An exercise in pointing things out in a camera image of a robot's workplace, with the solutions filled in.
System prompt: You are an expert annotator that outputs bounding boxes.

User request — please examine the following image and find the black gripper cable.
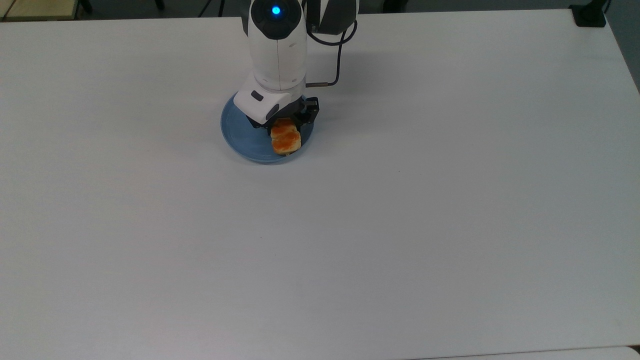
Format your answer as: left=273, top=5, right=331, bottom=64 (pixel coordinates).
left=305, top=20, right=359, bottom=89

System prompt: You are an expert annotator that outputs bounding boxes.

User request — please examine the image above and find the white adjacent table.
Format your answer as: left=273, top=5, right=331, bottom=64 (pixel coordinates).
left=415, top=346, right=640, bottom=360

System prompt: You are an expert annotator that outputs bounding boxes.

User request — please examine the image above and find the blue round plate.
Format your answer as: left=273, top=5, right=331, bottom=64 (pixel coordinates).
left=220, top=92, right=315, bottom=164

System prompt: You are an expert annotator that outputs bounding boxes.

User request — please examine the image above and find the orange glazed bread loaf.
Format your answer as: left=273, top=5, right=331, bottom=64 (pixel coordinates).
left=270, top=117, right=302, bottom=156

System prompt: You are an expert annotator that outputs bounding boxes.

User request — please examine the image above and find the light wooden table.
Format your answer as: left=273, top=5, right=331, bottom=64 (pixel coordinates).
left=0, top=0, right=82, bottom=22

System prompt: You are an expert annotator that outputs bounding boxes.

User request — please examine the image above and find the black table clamp base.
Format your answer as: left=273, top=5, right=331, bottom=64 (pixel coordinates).
left=570, top=0, right=609, bottom=28

